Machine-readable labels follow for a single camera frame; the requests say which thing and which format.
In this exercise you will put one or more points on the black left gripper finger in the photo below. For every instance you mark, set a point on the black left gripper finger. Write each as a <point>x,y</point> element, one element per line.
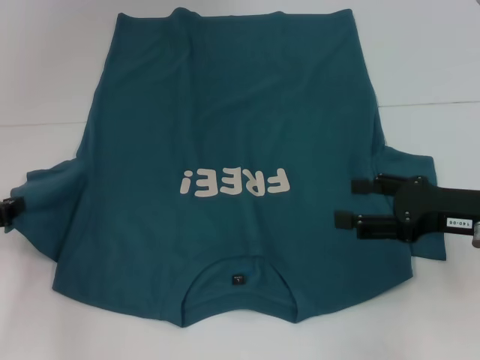
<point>6,219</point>
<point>13,204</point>

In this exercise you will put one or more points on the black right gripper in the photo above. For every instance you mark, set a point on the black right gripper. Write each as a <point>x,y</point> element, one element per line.
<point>431,210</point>

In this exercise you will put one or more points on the teal FREE print t-shirt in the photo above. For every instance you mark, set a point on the teal FREE print t-shirt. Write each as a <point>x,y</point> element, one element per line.
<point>225,112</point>

